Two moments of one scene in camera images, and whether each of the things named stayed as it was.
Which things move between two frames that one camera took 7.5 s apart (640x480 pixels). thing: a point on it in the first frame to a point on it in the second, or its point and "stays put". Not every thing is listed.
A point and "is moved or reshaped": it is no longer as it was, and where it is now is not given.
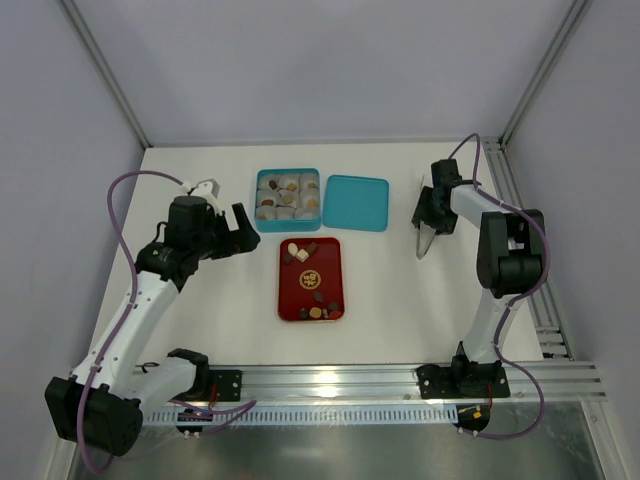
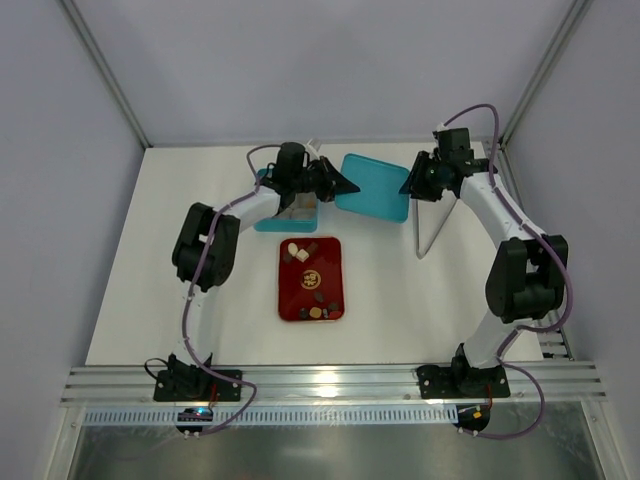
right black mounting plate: (463, 380) stays put
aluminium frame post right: (568, 29) stays put
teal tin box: (287, 200) stays put
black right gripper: (432, 215) to (423, 178)
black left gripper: (230, 235) to (324, 176)
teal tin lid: (355, 202) is moved or reshaped
